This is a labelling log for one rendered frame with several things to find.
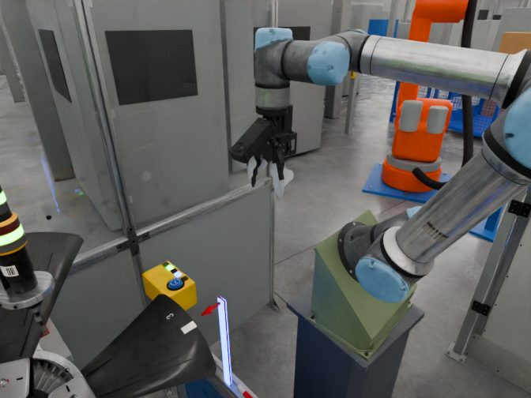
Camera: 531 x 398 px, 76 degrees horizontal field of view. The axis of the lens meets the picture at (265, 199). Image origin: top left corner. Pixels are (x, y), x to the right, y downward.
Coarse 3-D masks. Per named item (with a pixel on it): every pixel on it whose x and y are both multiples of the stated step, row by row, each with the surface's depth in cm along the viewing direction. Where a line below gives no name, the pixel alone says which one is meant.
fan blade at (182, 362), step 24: (144, 312) 78; (120, 336) 74; (144, 336) 74; (168, 336) 74; (192, 336) 76; (96, 360) 69; (120, 360) 69; (144, 360) 69; (168, 360) 70; (192, 360) 72; (96, 384) 65; (120, 384) 65; (144, 384) 66; (168, 384) 67
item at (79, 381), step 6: (78, 378) 66; (84, 378) 66; (66, 384) 65; (72, 384) 65; (78, 384) 65; (84, 384) 65; (60, 390) 64; (66, 390) 64; (72, 390) 64; (78, 390) 64; (84, 390) 64; (90, 390) 64; (48, 396) 63; (54, 396) 63; (60, 396) 63; (66, 396) 63; (78, 396) 63; (84, 396) 63; (90, 396) 63
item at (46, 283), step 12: (0, 276) 48; (36, 276) 52; (48, 276) 52; (0, 288) 49; (36, 288) 50; (48, 288) 50; (0, 300) 48; (12, 300) 48; (24, 300) 48; (36, 300) 48
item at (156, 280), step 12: (144, 276) 110; (156, 276) 109; (168, 276) 109; (180, 276) 109; (156, 288) 105; (168, 288) 104; (180, 288) 104; (192, 288) 107; (180, 300) 105; (192, 300) 109
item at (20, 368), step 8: (16, 360) 59; (24, 360) 58; (0, 368) 60; (8, 368) 59; (16, 368) 59; (24, 368) 58; (0, 376) 59; (8, 376) 59; (16, 376) 58; (24, 376) 58; (8, 384) 58; (16, 384) 58; (24, 384) 57; (0, 392) 58; (8, 392) 58; (16, 392) 57; (24, 392) 57
